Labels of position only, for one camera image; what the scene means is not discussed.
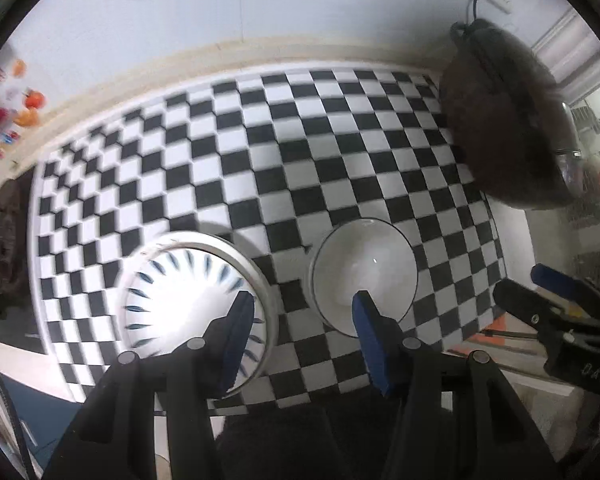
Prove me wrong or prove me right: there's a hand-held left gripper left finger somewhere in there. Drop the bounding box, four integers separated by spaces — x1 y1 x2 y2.
42 291 257 480

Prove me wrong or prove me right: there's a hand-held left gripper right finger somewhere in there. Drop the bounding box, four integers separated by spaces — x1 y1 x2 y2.
351 290 556 480

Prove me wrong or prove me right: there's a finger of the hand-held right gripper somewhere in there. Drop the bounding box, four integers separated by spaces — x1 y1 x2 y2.
530 263 600 312
492 278 583 337

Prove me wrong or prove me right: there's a blue striped white plate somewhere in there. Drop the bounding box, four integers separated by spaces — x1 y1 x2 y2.
123 251 268 392

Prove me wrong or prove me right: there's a white plate blue petal pattern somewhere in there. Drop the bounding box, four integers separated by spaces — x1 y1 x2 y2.
117 231 282 404

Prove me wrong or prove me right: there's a white bowl dark rim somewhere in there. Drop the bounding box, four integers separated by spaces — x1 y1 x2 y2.
307 217 420 339

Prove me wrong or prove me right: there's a black white checkered tablecloth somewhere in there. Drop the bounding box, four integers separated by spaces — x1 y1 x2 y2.
27 67 506 408

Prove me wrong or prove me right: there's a black gas stove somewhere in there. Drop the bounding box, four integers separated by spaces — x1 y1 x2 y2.
0 175 37 307

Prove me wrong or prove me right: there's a colourful wall sticker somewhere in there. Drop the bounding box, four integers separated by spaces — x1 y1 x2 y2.
0 57 48 172

